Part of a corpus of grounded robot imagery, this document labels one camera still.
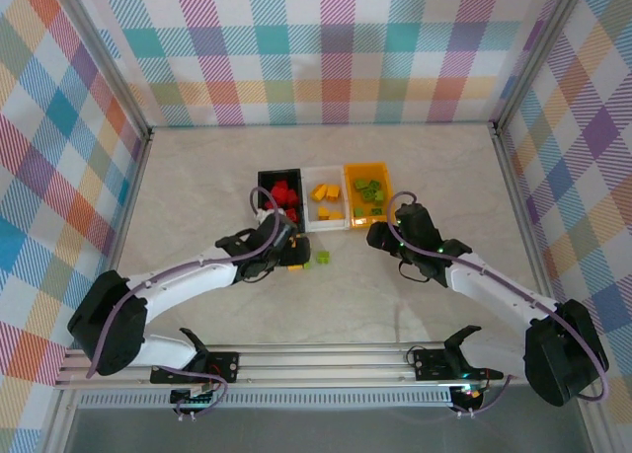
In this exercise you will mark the orange plastic bin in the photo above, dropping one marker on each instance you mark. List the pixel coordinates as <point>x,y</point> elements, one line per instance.
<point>350,196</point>

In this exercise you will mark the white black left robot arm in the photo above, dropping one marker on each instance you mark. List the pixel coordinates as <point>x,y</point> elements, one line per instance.
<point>187,285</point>

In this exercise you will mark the black plastic bin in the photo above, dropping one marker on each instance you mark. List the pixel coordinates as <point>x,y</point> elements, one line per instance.
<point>266,176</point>

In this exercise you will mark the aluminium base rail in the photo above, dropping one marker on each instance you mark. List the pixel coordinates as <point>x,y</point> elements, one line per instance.
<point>321,364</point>

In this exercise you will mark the aluminium side rail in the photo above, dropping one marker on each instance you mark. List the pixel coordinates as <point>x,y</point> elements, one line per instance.
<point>513,186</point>
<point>133,186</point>

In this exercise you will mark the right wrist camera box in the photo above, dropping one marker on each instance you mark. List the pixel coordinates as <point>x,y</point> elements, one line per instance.
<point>417,221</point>

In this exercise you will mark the yellow lego brick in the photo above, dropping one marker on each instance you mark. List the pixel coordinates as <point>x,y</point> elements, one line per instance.
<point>318,192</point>
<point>333,190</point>
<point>336,216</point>
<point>323,211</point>

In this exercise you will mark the red lego brick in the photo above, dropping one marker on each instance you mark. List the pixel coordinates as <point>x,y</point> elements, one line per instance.
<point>291,214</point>
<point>269,205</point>
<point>292,197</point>
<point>281,187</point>

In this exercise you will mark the aluminium corner post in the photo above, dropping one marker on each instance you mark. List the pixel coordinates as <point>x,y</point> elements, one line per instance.
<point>538,53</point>
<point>106,63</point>

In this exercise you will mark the white plastic bin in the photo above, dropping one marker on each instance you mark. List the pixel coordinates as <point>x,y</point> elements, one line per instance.
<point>316,223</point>

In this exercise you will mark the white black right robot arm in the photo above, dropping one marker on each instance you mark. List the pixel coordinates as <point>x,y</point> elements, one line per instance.
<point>494,290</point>

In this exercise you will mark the small controller board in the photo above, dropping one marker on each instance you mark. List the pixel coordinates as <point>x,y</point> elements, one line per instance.
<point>197,401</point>
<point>471,393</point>

